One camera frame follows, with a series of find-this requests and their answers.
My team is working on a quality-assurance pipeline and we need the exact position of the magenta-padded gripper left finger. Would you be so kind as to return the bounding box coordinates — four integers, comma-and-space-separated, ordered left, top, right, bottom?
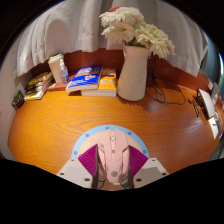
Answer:
56, 143, 101, 190

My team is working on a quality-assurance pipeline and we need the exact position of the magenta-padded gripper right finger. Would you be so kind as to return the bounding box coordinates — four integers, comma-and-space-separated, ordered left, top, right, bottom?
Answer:
127, 144, 170, 190

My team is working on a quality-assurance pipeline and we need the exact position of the pink computer mouse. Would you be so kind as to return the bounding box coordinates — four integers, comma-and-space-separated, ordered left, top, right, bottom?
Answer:
96, 128, 131, 185

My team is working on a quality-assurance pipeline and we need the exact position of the round cartoon mouse pad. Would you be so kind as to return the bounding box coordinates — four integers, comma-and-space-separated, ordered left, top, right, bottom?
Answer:
70, 124, 150, 160

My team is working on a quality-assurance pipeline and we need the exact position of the white paper sheet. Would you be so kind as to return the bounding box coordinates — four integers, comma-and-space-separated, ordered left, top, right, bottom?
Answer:
208, 116, 222, 140

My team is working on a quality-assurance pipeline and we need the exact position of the yellow and white book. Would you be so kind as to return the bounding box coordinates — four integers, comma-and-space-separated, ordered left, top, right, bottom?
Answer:
23, 87, 49, 102

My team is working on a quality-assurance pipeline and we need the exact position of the flat red book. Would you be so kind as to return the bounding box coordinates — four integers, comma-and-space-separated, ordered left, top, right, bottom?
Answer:
47, 81, 69, 92

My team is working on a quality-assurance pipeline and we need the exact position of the dark mug green inside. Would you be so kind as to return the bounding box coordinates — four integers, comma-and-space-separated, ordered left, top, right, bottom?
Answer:
11, 89, 26, 109

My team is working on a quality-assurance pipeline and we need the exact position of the orange cover book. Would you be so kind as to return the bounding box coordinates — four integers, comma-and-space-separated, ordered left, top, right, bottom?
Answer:
80, 67, 118, 98

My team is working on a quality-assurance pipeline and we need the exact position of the white jug vase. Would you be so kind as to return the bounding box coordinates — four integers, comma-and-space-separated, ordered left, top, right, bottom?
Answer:
116, 45, 153, 102

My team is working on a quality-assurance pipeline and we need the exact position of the clear spray bottle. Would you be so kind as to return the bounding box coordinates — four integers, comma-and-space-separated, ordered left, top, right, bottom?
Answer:
59, 59, 70, 84

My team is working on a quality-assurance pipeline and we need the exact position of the yellow and black book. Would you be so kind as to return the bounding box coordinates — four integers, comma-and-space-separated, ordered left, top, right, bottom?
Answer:
27, 70, 54, 87

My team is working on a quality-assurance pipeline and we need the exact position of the dark blue curtain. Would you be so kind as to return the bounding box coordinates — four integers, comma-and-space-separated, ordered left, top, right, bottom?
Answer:
203, 43, 223, 84

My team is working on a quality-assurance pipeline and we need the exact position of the white flower bouquet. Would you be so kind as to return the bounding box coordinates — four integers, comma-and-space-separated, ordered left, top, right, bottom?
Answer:
98, 5, 176, 60

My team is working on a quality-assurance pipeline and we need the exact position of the white pleated curtain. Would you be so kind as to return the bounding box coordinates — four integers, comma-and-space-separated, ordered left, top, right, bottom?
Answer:
11, 0, 209, 79

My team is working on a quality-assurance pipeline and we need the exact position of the black cable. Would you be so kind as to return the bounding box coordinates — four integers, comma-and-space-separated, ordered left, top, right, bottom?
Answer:
144, 54, 188, 106

